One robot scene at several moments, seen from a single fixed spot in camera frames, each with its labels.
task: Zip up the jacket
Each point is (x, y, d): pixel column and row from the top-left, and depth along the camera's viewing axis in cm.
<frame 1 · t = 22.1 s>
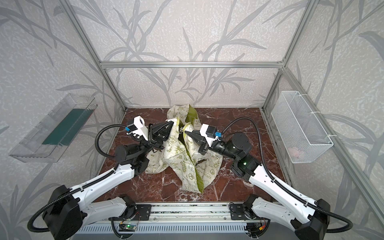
left hand: (173, 123, 52), fingers closed
right hand: (188, 125, 55), fingers closed
white green printed jacket: (182, 155, 70), point 24 cm above the table

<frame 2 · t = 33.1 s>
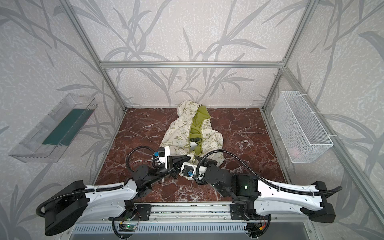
left hand: (190, 156, 64), fingers closed
right hand: (195, 154, 65), fingers open
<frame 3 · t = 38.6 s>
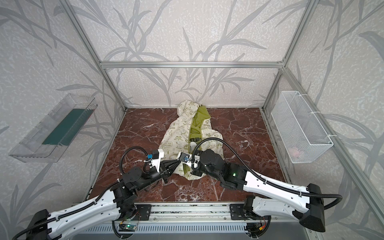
left hand: (181, 160, 67), fingers closed
right hand: (188, 149, 68), fingers closed
white green printed jacket: (190, 131, 106), point 2 cm above the table

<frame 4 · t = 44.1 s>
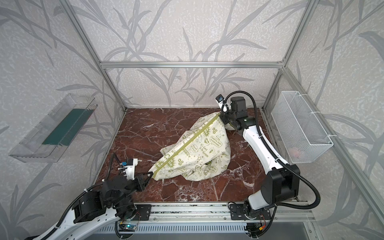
left hand: (155, 171, 70), fingers closed
right hand: (225, 104, 83), fingers closed
white green printed jacket: (202, 153, 82), point 14 cm above the table

